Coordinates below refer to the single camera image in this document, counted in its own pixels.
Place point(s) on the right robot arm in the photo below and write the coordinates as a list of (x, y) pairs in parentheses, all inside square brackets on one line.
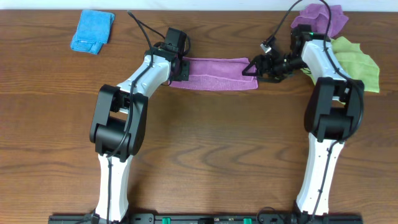
[(333, 114)]

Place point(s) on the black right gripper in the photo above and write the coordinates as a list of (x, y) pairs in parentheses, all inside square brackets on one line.
[(265, 59)]

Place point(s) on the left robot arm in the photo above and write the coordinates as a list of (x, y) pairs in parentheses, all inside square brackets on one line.
[(119, 122)]

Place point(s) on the folded blue cloth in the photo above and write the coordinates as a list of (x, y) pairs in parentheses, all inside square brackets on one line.
[(92, 32)]

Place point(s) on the crumpled purple cloth at back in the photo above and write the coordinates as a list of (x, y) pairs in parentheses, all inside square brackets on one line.
[(317, 16)]

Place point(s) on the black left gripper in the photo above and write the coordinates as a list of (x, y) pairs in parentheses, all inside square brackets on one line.
[(184, 76)]

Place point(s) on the purple microfiber cloth with label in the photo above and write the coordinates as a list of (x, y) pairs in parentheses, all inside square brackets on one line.
[(217, 74)]

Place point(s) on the crumpled green cloth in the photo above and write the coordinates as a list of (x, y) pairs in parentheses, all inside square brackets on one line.
[(340, 57)]

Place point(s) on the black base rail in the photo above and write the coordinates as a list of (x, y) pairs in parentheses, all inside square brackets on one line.
[(205, 218)]

